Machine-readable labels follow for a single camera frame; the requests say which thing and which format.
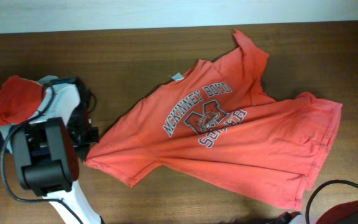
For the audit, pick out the folded orange-red garment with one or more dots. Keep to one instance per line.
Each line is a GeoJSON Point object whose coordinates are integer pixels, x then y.
{"type": "Point", "coordinates": [19, 100]}

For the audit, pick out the red printed t-shirt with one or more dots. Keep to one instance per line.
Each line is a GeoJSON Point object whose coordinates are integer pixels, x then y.
{"type": "Point", "coordinates": [218, 125]}

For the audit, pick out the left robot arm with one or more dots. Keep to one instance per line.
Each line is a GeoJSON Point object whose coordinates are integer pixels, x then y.
{"type": "Point", "coordinates": [48, 147]}

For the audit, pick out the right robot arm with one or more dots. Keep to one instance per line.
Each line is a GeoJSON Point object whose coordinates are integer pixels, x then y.
{"type": "Point", "coordinates": [335, 198]}

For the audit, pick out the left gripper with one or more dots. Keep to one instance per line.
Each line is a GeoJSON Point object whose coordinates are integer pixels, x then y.
{"type": "Point", "coordinates": [86, 144]}

